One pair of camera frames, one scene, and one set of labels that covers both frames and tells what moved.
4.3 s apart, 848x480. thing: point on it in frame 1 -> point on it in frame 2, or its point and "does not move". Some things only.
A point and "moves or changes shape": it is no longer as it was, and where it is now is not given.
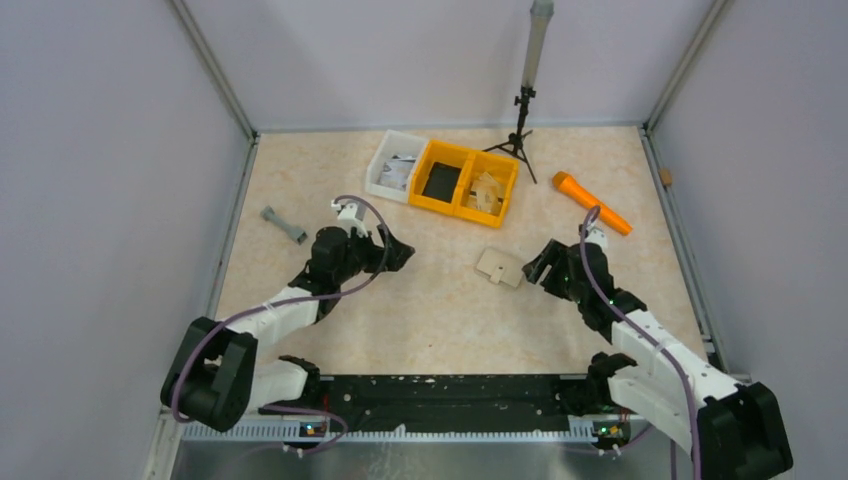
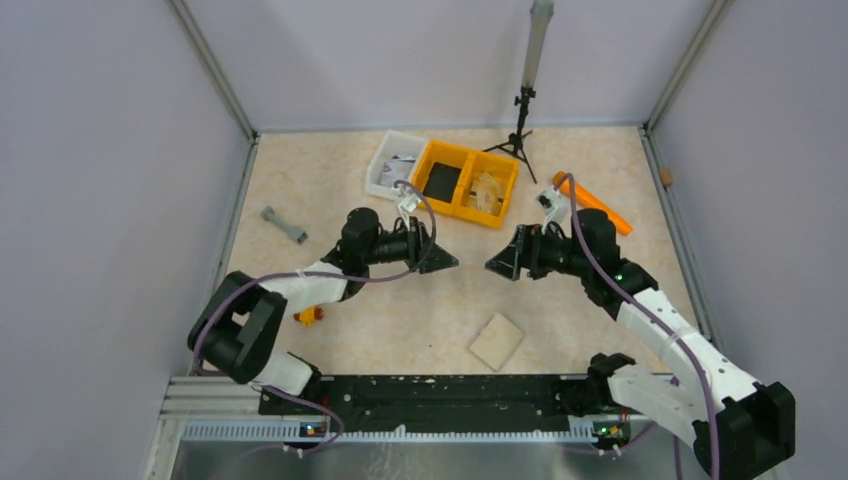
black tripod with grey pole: (541, 12) does not move
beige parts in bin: (486, 194) does not move
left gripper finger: (396, 254) -> (437, 259)
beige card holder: (501, 267) moves or changes shape
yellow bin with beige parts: (503, 169) does not move
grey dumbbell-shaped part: (297, 233) does not move
